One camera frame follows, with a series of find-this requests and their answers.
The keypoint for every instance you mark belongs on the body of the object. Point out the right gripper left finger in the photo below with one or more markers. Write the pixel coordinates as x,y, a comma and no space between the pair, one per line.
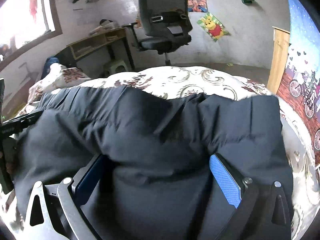
71,193

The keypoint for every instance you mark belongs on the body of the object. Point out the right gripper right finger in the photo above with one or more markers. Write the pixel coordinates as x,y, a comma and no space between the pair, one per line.
261,211

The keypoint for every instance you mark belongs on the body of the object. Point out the dark navy padded jacket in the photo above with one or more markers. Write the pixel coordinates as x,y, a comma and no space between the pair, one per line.
156,182

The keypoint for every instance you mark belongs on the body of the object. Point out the wooden desk with shelf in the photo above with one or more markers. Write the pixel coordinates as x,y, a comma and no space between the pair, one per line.
86,46

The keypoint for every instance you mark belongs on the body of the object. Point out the blue printed curtain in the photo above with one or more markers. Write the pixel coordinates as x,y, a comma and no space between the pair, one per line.
299,86

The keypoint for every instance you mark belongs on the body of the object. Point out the floral white red bedspread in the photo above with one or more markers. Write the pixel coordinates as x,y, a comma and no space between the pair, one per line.
170,83

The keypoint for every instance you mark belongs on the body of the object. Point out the Winnie the Pooh poster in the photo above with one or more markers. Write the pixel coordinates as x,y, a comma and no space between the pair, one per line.
212,26

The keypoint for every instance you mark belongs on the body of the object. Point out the black mesh office chair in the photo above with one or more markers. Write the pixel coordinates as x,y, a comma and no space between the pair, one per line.
166,24

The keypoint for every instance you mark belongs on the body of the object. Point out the anime character poster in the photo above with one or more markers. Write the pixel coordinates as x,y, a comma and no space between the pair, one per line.
197,6

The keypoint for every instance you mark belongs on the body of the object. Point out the window with brown frame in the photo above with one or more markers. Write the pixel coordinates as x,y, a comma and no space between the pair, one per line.
24,25

